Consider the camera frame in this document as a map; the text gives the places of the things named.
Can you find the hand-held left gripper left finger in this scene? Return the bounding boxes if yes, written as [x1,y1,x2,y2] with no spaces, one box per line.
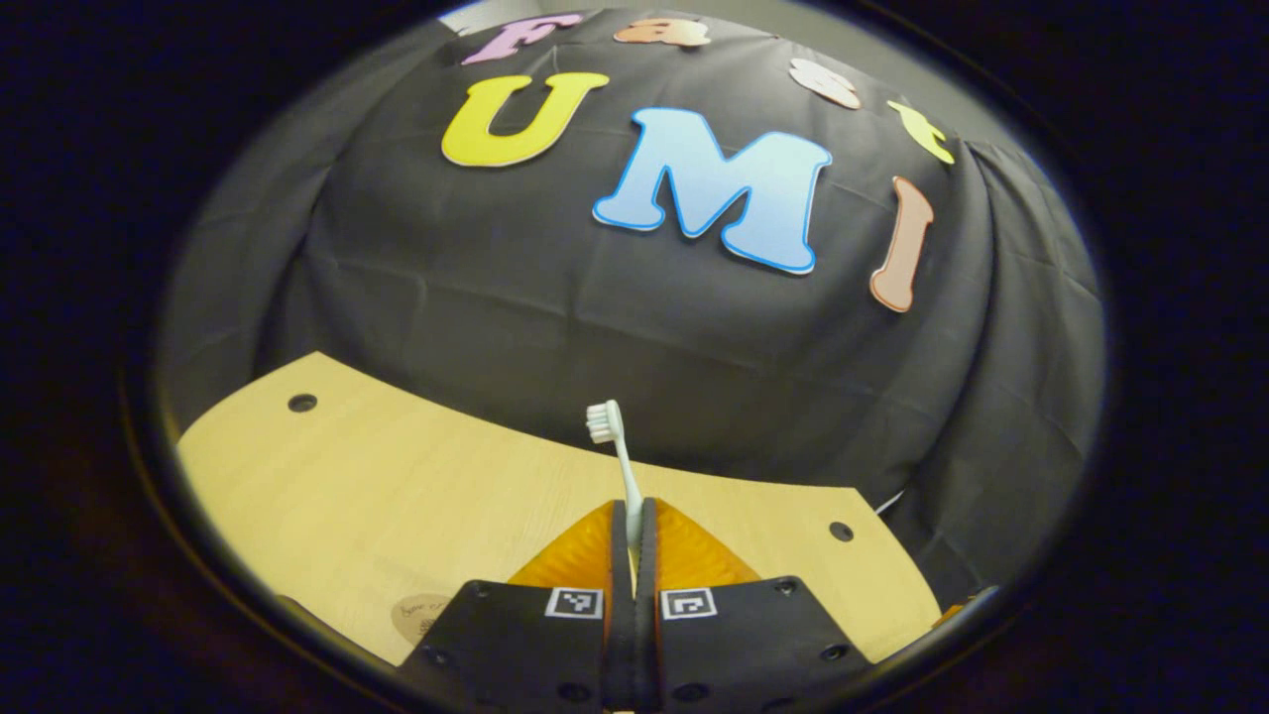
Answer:
[397,499,635,711]

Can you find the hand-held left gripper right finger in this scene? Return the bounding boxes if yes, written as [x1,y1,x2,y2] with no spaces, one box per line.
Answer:
[634,496,873,711]

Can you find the round cork coaster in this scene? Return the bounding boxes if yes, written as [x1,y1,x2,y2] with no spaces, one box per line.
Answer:
[390,593,457,648]

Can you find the light blue toothbrush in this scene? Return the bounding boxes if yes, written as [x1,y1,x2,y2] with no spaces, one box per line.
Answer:
[585,400,645,556]

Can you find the black backdrop cloth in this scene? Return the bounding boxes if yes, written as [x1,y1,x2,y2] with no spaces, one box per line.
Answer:
[159,8,1106,606]

